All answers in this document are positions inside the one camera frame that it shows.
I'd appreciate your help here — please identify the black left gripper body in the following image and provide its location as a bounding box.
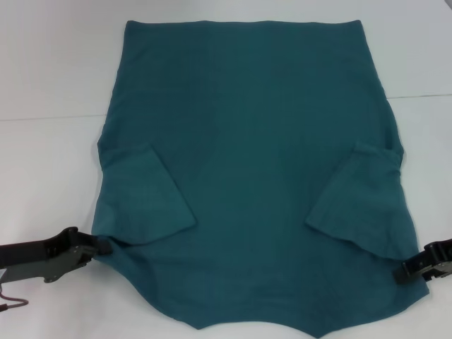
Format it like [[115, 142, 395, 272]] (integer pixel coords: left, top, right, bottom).
[[0, 239, 84, 283]]

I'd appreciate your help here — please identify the teal blue t-shirt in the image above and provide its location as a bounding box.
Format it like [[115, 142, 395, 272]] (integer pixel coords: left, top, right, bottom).
[[90, 19, 432, 335]]

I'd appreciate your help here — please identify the left arm cable with plug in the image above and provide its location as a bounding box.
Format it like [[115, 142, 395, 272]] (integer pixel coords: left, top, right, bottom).
[[0, 287, 30, 314]]

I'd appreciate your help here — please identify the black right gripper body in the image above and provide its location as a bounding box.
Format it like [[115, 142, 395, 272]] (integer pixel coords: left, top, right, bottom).
[[422, 238, 452, 283]]

